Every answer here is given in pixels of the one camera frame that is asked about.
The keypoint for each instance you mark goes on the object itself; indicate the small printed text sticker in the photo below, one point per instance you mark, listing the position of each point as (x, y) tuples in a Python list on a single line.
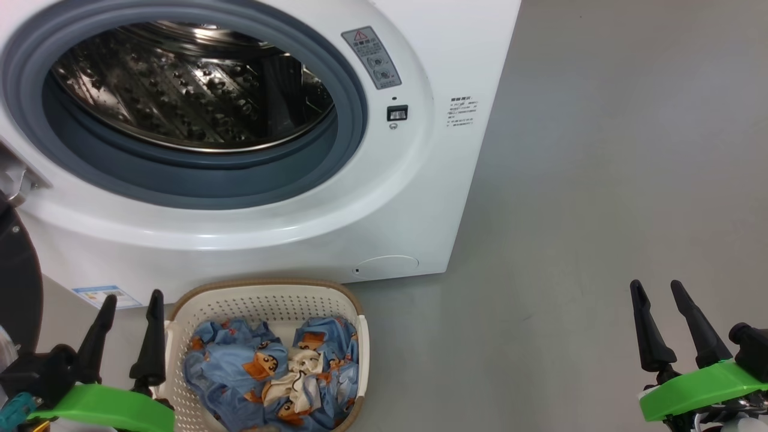
[(463, 111)]

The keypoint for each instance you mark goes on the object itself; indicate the grey warning label sticker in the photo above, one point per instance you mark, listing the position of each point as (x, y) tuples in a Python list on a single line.
[(372, 57)]

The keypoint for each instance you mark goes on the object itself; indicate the teal left camera connector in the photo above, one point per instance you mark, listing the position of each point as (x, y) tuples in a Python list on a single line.
[(15, 411)]

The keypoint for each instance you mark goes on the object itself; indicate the grey rubber door gasket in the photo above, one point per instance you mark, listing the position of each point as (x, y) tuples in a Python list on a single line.
[(210, 177)]

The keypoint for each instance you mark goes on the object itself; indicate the white front-load washing machine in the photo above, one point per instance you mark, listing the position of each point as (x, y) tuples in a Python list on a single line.
[(420, 198)]

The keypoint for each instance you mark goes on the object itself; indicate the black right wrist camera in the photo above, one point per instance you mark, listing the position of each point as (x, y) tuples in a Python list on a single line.
[(753, 351)]

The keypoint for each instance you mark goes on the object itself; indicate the stainless steel washing machine drum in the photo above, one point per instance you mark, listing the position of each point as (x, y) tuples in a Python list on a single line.
[(180, 84)]

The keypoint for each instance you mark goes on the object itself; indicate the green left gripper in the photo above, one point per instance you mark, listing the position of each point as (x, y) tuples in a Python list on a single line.
[(108, 408)]

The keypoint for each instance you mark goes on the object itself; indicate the round white filter cover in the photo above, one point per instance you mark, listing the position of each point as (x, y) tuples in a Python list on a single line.
[(387, 266)]

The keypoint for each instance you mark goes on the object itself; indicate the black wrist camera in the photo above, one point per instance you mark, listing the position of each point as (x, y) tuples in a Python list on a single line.
[(42, 372), (753, 351)]

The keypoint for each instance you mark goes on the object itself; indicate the blue energy label sticker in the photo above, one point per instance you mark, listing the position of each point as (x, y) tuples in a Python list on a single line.
[(99, 295)]

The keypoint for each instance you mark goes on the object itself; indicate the blue cartoon print garment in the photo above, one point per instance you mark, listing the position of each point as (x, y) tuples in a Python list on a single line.
[(222, 366)]

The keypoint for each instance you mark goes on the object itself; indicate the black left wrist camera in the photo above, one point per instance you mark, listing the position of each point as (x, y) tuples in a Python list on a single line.
[(42, 372)]

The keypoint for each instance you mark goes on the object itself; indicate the cream perforated laundry basket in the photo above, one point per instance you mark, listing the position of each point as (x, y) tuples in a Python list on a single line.
[(264, 300)]

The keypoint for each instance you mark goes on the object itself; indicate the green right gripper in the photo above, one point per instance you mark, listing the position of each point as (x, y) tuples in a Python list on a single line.
[(696, 387)]

